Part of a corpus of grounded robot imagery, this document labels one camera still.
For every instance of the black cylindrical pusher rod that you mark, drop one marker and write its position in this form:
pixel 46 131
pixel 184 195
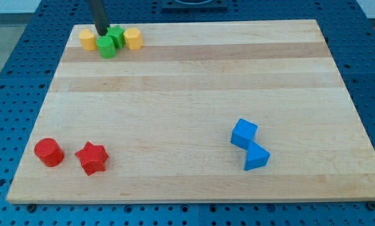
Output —
pixel 99 16

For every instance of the green cylinder block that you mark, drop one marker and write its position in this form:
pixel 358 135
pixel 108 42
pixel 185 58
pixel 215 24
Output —
pixel 106 47

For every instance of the blue cube block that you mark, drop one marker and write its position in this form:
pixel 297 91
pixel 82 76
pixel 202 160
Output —
pixel 243 133

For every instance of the green star block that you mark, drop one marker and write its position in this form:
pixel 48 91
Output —
pixel 117 34

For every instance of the yellow heart block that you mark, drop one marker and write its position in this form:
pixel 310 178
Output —
pixel 87 40

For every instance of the yellow hexagon block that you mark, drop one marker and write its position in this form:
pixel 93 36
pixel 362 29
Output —
pixel 133 38

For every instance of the light wooden board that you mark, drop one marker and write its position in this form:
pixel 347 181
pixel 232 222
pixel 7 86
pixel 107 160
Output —
pixel 165 115

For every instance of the red cylinder block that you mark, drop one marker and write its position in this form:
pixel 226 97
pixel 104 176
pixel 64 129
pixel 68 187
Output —
pixel 49 152

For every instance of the red star block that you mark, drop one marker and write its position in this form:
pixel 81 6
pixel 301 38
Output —
pixel 92 158

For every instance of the blue triangular prism block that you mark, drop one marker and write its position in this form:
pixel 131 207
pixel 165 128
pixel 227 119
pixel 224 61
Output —
pixel 256 156

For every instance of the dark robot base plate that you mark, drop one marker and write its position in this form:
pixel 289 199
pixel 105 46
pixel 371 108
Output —
pixel 193 4

